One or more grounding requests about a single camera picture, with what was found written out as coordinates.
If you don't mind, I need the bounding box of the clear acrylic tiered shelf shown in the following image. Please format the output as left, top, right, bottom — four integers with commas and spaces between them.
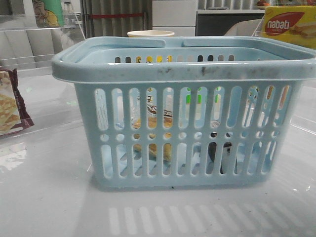
0, 11, 86, 139

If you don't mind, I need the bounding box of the white refrigerator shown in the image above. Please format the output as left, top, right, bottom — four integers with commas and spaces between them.
152, 0, 198, 37

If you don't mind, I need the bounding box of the green cartoon bottle rear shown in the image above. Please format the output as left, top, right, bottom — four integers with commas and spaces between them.
32, 0, 64, 28

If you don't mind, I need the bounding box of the yellow nabati wafer box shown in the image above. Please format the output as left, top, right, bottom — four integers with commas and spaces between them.
261, 5, 316, 44

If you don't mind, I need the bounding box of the brown cracker snack packet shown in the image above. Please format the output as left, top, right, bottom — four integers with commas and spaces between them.
0, 69, 34, 137

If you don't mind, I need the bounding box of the clear acrylic shelf right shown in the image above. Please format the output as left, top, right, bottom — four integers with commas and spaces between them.
251, 17, 316, 134

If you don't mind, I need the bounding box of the yellow popcorn paper cup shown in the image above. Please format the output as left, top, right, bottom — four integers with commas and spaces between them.
127, 30, 175, 38

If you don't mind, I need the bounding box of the light blue plastic basket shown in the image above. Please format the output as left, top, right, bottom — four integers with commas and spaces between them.
52, 37, 316, 188

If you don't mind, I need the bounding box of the bread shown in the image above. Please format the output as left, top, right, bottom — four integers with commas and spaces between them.
130, 103, 198, 162

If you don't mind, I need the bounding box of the plate of fruit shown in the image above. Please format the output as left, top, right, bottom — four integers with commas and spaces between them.
256, 0, 270, 7

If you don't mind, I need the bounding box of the dark kitchen counter cabinet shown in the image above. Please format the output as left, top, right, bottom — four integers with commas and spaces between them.
195, 10, 264, 36

